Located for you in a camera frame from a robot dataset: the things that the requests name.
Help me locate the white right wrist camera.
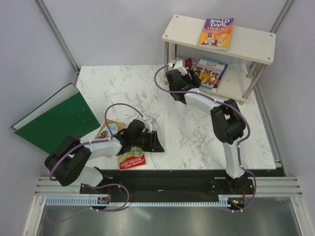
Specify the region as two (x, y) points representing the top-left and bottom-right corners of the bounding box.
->
(167, 60), (188, 76)

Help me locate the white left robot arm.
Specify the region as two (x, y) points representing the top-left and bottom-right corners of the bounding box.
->
(44, 118), (164, 193)

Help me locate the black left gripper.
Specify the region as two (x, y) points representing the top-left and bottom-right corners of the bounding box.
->
(132, 130), (164, 152)

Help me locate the red 13-Storey Treehouse book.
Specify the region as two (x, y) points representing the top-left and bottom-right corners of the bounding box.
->
(118, 147), (147, 171)

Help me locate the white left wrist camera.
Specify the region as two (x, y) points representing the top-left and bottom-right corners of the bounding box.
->
(143, 117), (157, 132)

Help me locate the red house cover book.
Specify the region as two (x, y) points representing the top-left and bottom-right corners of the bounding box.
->
(181, 57), (200, 70)

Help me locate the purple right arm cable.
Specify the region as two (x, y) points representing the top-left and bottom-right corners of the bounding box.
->
(154, 64), (256, 212)

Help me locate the Charlie Chocolate Factory book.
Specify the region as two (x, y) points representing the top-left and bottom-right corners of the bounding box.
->
(198, 18), (234, 51)

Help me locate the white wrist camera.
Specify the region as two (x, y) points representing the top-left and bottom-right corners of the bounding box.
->
(167, 60), (188, 76)
(143, 117), (157, 132)

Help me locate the Why Do Dogs Bark book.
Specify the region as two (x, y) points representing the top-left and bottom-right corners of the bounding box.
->
(194, 59), (228, 93)

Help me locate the aluminium rail frame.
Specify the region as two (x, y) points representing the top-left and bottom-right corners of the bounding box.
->
(34, 177), (302, 197)

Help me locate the white two-tier shelf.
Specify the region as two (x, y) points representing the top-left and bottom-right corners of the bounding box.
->
(161, 14), (277, 106)

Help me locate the green ring binder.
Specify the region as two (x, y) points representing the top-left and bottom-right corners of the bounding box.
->
(11, 83), (100, 154)

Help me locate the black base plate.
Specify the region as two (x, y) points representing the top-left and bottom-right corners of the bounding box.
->
(80, 170), (254, 202)

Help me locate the orange Charlie portrait book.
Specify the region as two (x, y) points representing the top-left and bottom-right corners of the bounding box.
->
(95, 119), (126, 139)

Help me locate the white slotted cable duct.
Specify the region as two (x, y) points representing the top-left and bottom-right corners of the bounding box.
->
(45, 196), (246, 207)

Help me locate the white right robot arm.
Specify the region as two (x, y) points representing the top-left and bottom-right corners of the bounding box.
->
(165, 69), (249, 194)

